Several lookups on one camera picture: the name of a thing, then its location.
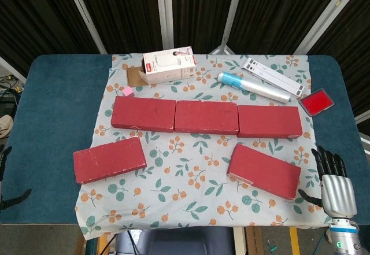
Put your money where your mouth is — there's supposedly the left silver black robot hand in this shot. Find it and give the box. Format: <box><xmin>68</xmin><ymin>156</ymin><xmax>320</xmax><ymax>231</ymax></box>
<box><xmin>0</xmin><ymin>146</ymin><xmax>32</xmax><ymax>211</ymax></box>

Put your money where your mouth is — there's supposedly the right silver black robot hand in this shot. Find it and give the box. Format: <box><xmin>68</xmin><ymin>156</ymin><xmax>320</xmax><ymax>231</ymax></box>
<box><xmin>298</xmin><ymin>146</ymin><xmax>358</xmax><ymax>219</ymax></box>

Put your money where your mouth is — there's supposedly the red brick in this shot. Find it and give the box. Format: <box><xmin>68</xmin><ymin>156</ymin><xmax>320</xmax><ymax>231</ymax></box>
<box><xmin>110</xmin><ymin>95</ymin><xmax>177</xmax><ymax>134</ymax></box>
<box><xmin>236</xmin><ymin>105</ymin><xmax>304</xmax><ymax>139</ymax></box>
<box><xmin>174</xmin><ymin>100</ymin><xmax>239</xmax><ymax>136</ymax></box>
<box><xmin>73</xmin><ymin>136</ymin><xmax>147</xmax><ymax>185</ymax></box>
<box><xmin>227</xmin><ymin>143</ymin><xmax>302</xmax><ymax>200</ymax></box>

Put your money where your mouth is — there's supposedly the beige shoe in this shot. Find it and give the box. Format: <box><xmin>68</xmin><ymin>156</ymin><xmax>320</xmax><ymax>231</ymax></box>
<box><xmin>0</xmin><ymin>114</ymin><xmax>14</xmax><ymax>139</ymax></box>

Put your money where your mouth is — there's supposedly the red ink pad case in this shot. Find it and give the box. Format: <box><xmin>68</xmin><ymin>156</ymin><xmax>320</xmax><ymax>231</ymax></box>
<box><xmin>297</xmin><ymin>87</ymin><xmax>336</xmax><ymax>117</ymax></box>

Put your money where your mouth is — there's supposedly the brown cardboard carton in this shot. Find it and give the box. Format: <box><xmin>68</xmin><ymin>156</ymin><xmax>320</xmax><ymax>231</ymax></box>
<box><xmin>245</xmin><ymin>226</ymin><xmax>264</xmax><ymax>255</ymax></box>

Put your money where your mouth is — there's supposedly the blue felt table cover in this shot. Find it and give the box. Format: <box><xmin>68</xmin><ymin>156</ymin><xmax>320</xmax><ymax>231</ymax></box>
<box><xmin>0</xmin><ymin>54</ymin><xmax>370</xmax><ymax>226</ymax></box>

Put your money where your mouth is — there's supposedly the slim white long box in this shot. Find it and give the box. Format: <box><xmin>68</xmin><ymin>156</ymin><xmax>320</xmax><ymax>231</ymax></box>
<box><xmin>244</xmin><ymin>57</ymin><xmax>306</xmax><ymax>93</ymax></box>
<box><xmin>241</xmin><ymin>64</ymin><xmax>304</xmax><ymax>97</ymax></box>

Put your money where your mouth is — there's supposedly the blue and clear film roll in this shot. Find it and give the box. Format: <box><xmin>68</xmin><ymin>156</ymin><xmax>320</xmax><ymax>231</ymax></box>
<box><xmin>217</xmin><ymin>72</ymin><xmax>291</xmax><ymax>104</ymax></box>

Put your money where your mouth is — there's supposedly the floral print tablecloth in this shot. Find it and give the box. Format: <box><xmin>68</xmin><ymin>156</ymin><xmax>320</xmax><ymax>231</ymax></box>
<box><xmin>74</xmin><ymin>53</ymin><xmax>333</xmax><ymax>241</ymax></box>

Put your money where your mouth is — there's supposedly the grey-blue robot torso base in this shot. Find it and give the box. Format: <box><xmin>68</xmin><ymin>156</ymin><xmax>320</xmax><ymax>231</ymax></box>
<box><xmin>115</xmin><ymin>227</ymin><xmax>235</xmax><ymax>255</ymax></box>

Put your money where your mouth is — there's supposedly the brown cardboard piece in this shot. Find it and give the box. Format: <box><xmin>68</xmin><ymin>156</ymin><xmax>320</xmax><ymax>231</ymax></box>
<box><xmin>126</xmin><ymin>65</ymin><xmax>150</xmax><ymax>88</ymax></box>

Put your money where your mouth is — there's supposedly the white product carton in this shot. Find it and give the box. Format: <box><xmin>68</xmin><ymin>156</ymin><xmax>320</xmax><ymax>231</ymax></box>
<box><xmin>138</xmin><ymin>46</ymin><xmax>198</xmax><ymax>84</ymax></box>

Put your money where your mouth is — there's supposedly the dark pleated curtain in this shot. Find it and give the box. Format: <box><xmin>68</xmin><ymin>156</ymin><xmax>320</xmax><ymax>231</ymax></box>
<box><xmin>0</xmin><ymin>0</ymin><xmax>370</xmax><ymax>117</ymax></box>

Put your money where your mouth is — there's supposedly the white metal frame pole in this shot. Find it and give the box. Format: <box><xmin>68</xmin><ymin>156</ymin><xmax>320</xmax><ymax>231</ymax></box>
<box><xmin>209</xmin><ymin>0</ymin><xmax>253</xmax><ymax>55</ymax></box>
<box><xmin>155</xmin><ymin>0</ymin><xmax>175</xmax><ymax>50</ymax></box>
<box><xmin>62</xmin><ymin>0</ymin><xmax>108</xmax><ymax>55</ymax></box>
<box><xmin>294</xmin><ymin>0</ymin><xmax>362</xmax><ymax>55</ymax></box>

